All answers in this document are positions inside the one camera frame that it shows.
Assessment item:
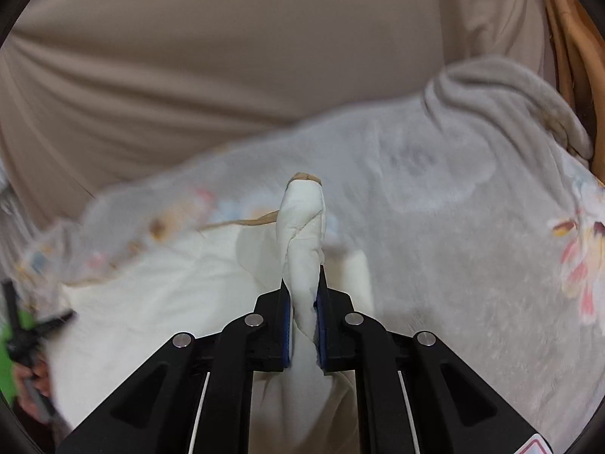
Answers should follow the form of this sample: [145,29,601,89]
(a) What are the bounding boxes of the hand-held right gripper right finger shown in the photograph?
[315,265,555,454]

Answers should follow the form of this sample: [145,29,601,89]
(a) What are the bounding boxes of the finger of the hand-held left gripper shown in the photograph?
[29,309,77,337]

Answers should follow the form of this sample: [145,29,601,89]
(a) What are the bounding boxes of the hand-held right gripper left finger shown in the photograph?
[56,279,293,454]

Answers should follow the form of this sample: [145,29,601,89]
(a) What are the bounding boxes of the cream quilted jacket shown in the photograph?
[51,172,375,454]

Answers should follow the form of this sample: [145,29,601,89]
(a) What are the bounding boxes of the person's left hand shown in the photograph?
[13,357,52,419]

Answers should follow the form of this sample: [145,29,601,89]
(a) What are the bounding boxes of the green pillow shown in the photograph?
[0,338,16,393]

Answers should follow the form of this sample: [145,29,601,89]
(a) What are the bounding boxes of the grey floral blanket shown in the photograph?
[14,54,605,454]

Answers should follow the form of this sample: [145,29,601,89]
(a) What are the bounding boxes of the beige hanging sheet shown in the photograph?
[0,0,551,228]

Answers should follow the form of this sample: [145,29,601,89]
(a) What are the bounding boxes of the orange hanging cloth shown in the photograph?
[543,0,603,157]

